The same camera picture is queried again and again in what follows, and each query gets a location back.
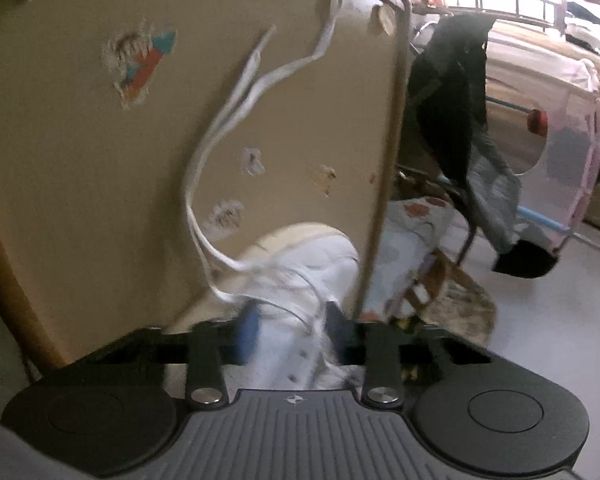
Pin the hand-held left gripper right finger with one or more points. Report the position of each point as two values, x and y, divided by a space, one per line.
336 330

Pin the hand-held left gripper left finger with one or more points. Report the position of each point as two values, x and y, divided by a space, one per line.
247 332

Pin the white sneaker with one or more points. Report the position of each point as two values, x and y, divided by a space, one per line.
320 260

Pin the white shoelace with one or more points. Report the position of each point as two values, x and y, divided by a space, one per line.
325 35

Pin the patchwork quilt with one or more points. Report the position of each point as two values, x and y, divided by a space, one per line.
410 240

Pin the dark hanging garment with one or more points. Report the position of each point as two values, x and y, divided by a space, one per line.
525 260

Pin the blue metal pole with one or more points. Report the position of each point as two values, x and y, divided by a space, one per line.
545 220

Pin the black folding chair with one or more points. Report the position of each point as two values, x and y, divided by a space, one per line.
450 95

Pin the dark red round toy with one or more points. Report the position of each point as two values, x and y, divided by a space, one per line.
536 121

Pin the torn cartoon sticker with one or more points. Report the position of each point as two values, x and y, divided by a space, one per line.
140 62

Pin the round amber disc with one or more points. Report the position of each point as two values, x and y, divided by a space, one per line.
382 20

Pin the pink framed mesh tent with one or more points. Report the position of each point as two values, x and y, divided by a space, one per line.
565 110

